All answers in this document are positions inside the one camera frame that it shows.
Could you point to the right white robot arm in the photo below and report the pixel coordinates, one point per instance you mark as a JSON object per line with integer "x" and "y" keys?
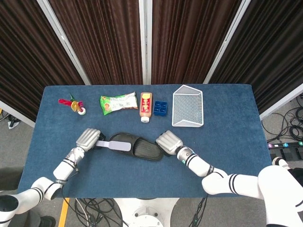
{"x": 236, "y": 183}

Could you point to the red label sauce bottle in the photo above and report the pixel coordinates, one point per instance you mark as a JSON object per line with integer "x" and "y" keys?
{"x": 145, "y": 106}

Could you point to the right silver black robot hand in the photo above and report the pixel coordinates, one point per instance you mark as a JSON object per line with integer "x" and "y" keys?
{"x": 169, "y": 143}

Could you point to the black foot pedal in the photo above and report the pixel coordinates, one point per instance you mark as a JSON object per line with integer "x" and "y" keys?
{"x": 291, "y": 153}

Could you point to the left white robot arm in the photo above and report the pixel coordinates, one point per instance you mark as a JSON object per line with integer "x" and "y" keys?
{"x": 61, "y": 170}

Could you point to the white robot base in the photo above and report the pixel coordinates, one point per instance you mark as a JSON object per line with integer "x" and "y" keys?
{"x": 145, "y": 210}

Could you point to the green white snack bag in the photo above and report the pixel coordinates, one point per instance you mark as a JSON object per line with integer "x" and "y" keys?
{"x": 118, "y": 102}

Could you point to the black rubber slipper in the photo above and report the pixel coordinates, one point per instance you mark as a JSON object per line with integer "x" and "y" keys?
{"x": 144, "y": 149}

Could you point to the blue table cloth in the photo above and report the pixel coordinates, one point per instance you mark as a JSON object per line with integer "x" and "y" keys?
{"x": 225, "y": 142}

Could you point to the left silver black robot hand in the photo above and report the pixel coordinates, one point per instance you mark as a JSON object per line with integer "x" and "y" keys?
{"x": 87, "y": 139}

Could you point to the yellow floor tape strip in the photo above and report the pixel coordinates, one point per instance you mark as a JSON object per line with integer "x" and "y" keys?
{"x": 64, "y": 212}

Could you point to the colourful feather shuttlecock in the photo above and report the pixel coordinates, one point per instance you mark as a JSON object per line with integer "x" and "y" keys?
{"x": 75, "y": 105}

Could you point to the blue plastic grid tray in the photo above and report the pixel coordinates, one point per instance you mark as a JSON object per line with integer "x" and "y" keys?
{"x": 160, "y": 108}

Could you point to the white crumpled floor object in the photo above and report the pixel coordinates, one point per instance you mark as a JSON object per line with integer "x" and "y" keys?
{"x": 11, "y": 124}

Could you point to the brown curtain partition panel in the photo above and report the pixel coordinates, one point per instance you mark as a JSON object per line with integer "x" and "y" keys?
{"x": 21, "y": 59}
{"x": 104, "y": 42}
{"x": 189, "y": 40}
{"x": 270, "y": 54}

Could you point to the lilac plastic brush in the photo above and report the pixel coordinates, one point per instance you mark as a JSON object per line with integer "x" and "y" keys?
{"x": 120, "y": 145}

